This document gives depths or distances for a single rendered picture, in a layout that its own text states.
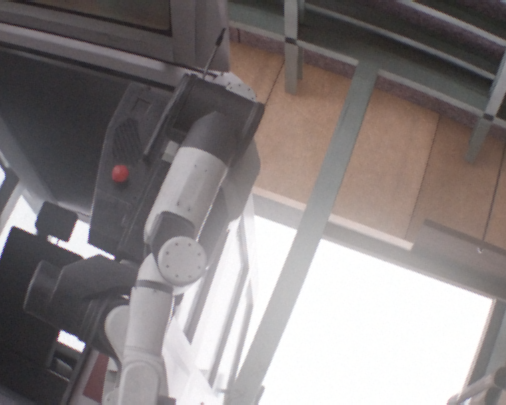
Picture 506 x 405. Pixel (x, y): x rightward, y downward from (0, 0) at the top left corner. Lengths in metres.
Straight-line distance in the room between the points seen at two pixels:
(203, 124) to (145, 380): 0.44
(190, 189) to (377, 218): 2.86
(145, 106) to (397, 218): 2.74
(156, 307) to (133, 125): 0.39
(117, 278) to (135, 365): 0.28
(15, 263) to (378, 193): 1.88
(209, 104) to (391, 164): 2.93
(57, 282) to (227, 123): 0.43
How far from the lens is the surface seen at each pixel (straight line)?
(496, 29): 3.58
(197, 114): 1.44
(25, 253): 4.18
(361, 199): 4.22
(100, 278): 1.54
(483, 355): 4.10
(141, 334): 1.35
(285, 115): 4.38
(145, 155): 1.53
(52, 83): 3.21
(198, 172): 1.40
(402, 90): 4.41
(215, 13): 2.15
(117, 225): 1.54
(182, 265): 1.34
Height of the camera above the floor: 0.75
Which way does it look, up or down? 17 degrees up
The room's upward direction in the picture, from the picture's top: 23 degrees clockwise
